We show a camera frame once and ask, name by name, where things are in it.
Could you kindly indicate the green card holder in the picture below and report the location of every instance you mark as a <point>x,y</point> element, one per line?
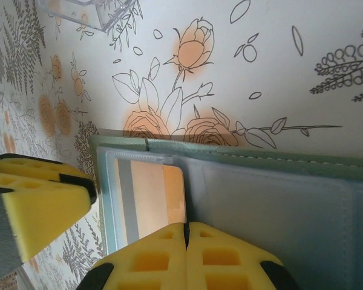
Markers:
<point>260,196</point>

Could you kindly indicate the clear acrylic card tray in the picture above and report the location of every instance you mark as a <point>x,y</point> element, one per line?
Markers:
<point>106,21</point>

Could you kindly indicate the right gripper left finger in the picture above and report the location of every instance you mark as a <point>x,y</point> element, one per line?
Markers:
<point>118,259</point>

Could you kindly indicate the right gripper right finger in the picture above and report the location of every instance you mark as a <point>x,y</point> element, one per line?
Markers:
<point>254,259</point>

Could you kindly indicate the beige card with dark stripe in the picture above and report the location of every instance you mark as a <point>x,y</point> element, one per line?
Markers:
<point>151,196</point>

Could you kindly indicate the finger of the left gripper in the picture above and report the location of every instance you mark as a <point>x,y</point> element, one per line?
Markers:
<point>24,164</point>
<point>48,217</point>

